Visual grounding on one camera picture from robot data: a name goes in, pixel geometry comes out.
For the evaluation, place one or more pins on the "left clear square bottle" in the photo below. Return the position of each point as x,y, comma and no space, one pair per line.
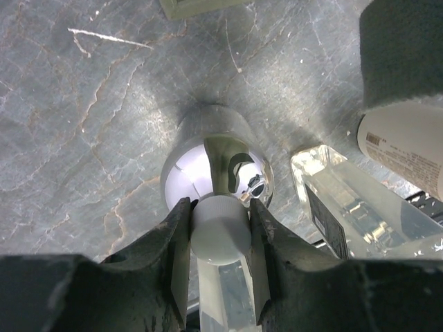
356,215

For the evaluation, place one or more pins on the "clear square bottle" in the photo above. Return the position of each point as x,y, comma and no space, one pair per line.
226,301
356,215

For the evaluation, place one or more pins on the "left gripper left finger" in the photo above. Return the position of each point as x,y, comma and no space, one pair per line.
143,287

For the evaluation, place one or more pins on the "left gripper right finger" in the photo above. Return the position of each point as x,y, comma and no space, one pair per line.
298,287

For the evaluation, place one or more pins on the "middle clear square bottle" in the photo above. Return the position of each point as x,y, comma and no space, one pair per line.
226,301

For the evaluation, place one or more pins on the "green canvas bag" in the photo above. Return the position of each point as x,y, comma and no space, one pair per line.
175,10

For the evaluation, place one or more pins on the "cream cylindrical jar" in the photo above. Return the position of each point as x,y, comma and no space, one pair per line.
406,137

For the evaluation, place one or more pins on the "chrome dome clear bottle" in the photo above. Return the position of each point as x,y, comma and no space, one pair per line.
217,162

